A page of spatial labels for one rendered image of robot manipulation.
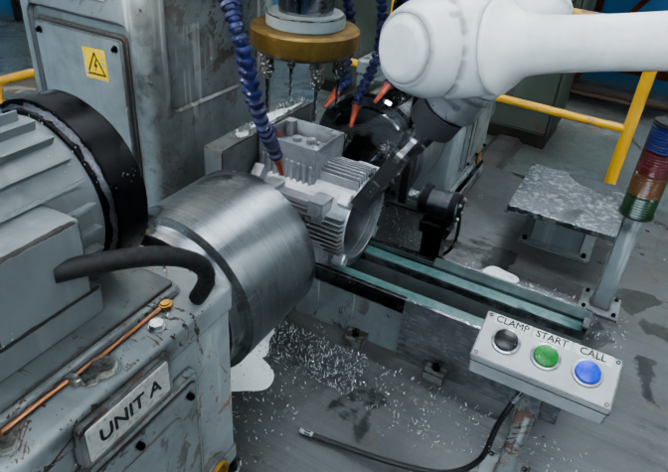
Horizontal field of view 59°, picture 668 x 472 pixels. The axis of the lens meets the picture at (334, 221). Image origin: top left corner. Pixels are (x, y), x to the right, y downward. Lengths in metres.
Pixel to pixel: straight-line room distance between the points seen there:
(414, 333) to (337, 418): 0.20
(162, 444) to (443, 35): 0.50
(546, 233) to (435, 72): 0.95
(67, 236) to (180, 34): 0.62
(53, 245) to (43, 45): 0.72
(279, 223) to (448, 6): 0.37
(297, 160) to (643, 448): 0.74
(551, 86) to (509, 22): 3.42
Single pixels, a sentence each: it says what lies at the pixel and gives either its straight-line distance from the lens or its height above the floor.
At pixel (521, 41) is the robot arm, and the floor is 1.43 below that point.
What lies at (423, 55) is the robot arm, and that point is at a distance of 0.60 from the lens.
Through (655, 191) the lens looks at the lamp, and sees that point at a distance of 1.23.
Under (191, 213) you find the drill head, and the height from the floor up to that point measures 1.16.
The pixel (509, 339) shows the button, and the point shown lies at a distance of 0.79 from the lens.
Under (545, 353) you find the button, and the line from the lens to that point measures 0.79.
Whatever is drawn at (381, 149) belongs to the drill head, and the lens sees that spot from 1.21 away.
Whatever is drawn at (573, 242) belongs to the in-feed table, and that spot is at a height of 0.83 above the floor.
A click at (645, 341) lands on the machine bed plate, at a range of 1.34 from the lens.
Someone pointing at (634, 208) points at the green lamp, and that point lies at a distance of 1.24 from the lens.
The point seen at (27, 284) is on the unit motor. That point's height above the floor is 1.28.
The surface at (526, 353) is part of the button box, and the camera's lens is 0.79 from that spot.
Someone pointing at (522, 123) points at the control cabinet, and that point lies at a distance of 4.16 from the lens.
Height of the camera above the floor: 1.57
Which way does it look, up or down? 32 degrees down
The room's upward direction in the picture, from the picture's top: 5 degrees clockwise
